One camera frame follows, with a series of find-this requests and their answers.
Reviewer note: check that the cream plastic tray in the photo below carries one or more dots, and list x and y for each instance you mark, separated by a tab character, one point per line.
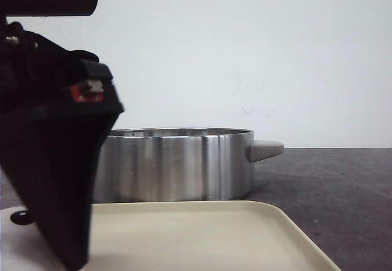
222	235

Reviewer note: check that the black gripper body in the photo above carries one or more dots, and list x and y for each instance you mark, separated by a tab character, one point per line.
32	67

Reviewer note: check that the stainless steel steamer pot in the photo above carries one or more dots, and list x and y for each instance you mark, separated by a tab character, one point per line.
179	164

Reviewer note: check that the panda bun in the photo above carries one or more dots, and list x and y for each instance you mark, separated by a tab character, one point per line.
23	247

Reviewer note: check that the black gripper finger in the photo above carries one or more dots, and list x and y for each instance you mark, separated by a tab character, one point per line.
49	152

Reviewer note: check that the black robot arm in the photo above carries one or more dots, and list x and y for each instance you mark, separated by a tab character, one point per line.
88	90

